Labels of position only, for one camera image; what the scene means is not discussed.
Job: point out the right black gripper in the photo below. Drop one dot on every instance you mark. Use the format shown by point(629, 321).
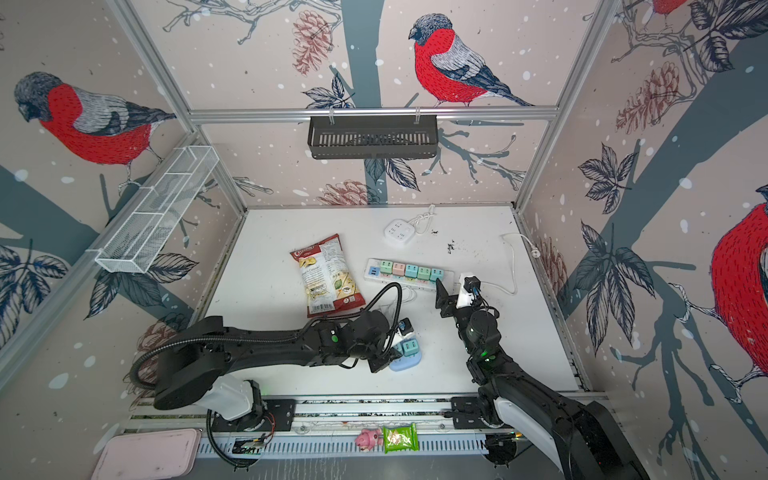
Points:
point(444, 300)

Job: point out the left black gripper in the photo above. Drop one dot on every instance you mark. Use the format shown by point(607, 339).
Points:
point(388, 358)

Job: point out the blue cube power socket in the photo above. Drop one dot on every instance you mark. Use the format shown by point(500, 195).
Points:
point(405, 362)

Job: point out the pink plug adapter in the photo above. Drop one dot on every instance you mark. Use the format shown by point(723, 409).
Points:
point(398, 269)

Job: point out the white colourful power strip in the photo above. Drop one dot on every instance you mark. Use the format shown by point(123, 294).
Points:
point(372, 272)

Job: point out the red white snack bag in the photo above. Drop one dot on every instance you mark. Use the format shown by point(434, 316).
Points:
point(328, 282)

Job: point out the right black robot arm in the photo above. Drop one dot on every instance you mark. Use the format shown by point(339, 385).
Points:
point(582, 440)

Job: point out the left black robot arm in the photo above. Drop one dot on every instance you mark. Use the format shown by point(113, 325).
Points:
point(199, 366)

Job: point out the small white power strip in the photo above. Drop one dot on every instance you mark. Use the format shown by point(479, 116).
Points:
point(399, 232)

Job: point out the pink pig toy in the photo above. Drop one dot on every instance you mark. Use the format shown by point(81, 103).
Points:
point(369, 439)

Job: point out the green snack packet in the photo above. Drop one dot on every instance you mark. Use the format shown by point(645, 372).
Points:
point(398, 439)

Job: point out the pink plastic tray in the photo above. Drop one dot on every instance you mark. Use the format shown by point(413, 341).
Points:
point(152, 455)

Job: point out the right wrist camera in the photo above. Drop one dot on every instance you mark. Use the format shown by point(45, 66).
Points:
point(470, 292)

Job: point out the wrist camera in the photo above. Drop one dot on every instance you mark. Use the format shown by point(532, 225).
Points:
point(470, 292)
point(404, 327)

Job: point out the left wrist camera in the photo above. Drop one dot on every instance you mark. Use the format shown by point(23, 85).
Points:
point(404, 327)

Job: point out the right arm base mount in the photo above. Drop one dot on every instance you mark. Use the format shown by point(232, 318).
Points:
point(471, 413)

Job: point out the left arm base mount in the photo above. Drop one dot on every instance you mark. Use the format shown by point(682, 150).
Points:
point(276, 415)

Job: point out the black hanging wire basket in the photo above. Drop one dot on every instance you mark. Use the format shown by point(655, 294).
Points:
point(373, 137)

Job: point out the white wire mesh shelf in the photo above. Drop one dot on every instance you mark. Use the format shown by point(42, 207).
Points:
point(142, 236)

